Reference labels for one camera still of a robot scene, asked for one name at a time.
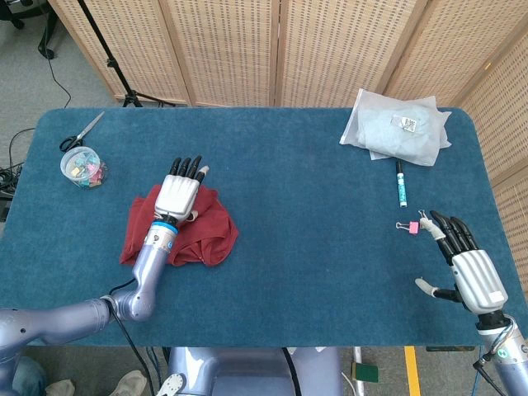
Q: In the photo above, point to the black office chair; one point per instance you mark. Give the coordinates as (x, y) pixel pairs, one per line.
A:
(45, 37)

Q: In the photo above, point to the plain white plastic bag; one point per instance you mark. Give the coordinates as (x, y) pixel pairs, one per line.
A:
(437, 144)

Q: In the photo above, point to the left lavender robot arm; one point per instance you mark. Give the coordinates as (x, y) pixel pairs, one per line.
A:
(144, 268)

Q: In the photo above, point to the grey shoe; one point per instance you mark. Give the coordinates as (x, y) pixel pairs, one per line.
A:
(130, 383)
(59, 388)

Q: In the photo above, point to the red t-shirt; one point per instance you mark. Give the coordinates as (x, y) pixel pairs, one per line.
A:
(214, 231)

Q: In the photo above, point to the blue jeans leg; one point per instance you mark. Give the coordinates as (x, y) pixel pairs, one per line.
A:
(20, 377)

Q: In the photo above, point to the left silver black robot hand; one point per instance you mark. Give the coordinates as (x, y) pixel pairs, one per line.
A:
(177, 196)

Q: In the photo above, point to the white green marker pen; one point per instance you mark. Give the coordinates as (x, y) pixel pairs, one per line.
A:
(402, 185)

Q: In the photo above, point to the green block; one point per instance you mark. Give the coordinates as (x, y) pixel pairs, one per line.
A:
(365, 372)

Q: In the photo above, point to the yellow binder clip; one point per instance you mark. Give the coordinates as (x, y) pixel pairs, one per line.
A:
(422, 214)

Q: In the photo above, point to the white plastic package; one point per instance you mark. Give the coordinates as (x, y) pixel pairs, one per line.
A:
(383, 123)

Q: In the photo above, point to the white pipe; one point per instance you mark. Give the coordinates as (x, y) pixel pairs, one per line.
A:
(361, 389)

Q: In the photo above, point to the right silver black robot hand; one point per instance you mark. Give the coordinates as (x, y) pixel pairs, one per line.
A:
(478, 280)

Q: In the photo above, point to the black tripod stand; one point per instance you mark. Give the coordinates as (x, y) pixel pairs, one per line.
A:
(110, 62)

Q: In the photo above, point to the clear jar of binder clips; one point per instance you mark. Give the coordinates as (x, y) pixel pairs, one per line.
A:
(82, 169)

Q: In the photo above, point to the lavender robot torso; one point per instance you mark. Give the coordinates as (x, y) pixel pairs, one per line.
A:
(247, 375)

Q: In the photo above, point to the pink binder clip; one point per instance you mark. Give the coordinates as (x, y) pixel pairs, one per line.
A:
(413, 227)

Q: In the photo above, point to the blue carpet table cover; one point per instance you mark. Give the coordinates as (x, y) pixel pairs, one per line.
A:
(288, 136)

